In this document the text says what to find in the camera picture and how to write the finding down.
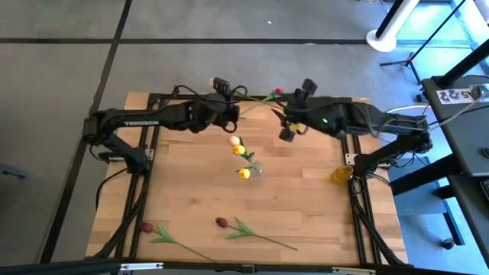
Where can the black caster wheel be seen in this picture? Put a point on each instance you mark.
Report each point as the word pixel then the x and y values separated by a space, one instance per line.
pixel 447 243

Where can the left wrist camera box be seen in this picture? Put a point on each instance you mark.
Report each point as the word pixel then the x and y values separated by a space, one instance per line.
pixel 221 85

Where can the grey floor object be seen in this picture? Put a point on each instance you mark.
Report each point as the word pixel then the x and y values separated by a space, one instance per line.
pixel 11 172

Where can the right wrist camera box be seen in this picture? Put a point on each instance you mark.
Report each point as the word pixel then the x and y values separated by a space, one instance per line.
pixel 308 86

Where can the yellow tulip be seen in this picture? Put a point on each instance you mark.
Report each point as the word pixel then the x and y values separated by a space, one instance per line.
pixel 238 149
pixel 244 173

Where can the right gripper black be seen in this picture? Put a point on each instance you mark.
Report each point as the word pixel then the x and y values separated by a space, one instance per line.
pixel 307 110

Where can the small table-level camera box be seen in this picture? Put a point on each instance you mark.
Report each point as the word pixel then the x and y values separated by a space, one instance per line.
pixel 247 269

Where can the white round pillar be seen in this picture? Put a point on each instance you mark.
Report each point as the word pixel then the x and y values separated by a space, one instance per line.
pixel 386 36

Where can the black slanted pole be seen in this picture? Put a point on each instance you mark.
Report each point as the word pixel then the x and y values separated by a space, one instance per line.
pixel 464 65

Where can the silver corner bracket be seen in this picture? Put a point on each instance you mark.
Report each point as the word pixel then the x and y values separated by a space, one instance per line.
pixel 353 270
pixel 141 266

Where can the clear glass vase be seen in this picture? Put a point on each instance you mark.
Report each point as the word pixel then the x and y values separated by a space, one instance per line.
pixel 259 167

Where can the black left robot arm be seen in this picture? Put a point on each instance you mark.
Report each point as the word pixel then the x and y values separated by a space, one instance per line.
pixel 153 118

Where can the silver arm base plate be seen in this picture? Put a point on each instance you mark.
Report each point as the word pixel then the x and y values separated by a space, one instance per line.
pixel 149 154
pixel 350 159

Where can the black table frame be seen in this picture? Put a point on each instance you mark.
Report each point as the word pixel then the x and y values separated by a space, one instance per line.
pixel 191 96

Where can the black tripod stand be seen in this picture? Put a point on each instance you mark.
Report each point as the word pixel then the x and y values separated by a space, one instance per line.
pixel 409 61

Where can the amber glass vase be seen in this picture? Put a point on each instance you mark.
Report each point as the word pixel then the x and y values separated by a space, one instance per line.
pixel 342 174

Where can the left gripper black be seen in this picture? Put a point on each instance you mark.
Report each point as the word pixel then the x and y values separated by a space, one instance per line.
pixel 226 112

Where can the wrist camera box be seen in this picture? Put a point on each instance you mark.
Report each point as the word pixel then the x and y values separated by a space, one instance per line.
pixel 221 85
pixel 308 86

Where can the black desk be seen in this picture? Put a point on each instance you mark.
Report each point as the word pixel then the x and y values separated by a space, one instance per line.
pixel 470 130

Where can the dark red tulip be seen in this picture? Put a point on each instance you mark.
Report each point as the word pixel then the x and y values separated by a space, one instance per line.
pixel 221 222
pixel 147 227

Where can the black rig crossbeam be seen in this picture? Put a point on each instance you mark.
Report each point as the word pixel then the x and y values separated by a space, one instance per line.
pixel 76 266

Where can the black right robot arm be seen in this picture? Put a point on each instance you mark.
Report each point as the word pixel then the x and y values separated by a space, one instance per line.
pixel 382 118

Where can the white paper label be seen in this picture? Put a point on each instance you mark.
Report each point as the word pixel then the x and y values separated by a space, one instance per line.
pixel 456 95

